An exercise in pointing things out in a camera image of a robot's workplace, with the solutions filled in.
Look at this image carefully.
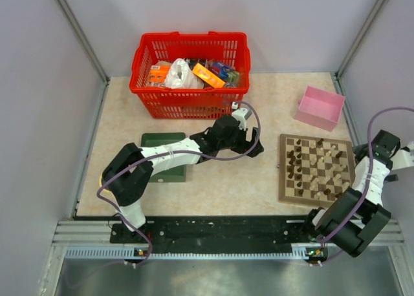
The white plastic bag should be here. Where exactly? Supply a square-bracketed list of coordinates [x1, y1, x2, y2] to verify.
[164, 58, 204, 89]

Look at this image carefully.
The grey slotted cable duct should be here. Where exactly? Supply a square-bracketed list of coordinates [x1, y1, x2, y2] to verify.
[65, 244, 327, 262]

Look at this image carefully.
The aluminium frame rail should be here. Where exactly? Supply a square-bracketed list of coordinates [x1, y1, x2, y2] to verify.
[52, 220, 405, 246]

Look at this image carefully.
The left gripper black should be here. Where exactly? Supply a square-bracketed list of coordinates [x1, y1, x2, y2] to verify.
[218, 124, 263, 158]

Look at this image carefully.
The orange white packet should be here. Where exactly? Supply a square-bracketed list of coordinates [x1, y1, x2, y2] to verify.
[147, 65, 169, 87]

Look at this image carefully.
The pink open box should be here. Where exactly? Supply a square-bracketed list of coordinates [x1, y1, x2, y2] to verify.
[294, 86, 345, 132]

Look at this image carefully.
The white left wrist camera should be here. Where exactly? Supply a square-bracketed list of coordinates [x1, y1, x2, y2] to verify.
[231, 102, 252, 131]

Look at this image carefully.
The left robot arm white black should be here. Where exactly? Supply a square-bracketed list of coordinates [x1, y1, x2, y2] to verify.
[97, 115, 264, 242]

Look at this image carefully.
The blue snack packet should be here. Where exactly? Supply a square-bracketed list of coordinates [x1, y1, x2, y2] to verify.
[210, 61, 234, 81]

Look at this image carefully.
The green plastic tray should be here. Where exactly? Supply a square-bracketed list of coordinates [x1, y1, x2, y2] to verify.
[140, 132, 186, 183]

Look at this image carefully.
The orange box in basket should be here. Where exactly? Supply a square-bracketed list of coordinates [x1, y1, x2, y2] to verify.
[192, 63, 225, 89]

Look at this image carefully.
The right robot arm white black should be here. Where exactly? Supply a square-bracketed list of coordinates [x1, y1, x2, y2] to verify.
[301, 130, 413, 257]

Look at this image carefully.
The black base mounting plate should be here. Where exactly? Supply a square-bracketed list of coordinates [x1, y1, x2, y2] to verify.
[109, 215, 324, 253]

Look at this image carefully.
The wooden chess board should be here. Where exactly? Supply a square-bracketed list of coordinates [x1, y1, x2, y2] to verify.
[279, 134, 355, 208]

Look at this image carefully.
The red plastic shopping basket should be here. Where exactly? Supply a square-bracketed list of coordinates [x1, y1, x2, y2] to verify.
[129, 31, 250, 119]

